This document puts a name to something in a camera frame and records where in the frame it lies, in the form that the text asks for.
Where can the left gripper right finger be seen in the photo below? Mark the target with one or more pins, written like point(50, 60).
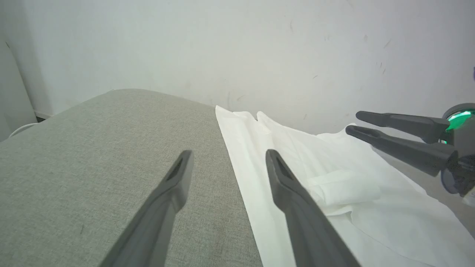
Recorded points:
point(311, 230)

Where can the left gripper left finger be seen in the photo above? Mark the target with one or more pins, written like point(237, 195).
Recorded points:
point(156, 222)

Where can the white garment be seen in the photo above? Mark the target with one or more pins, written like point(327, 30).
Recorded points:
point(371, 222)

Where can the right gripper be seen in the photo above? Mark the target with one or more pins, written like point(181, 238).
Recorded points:
point(464, 148)

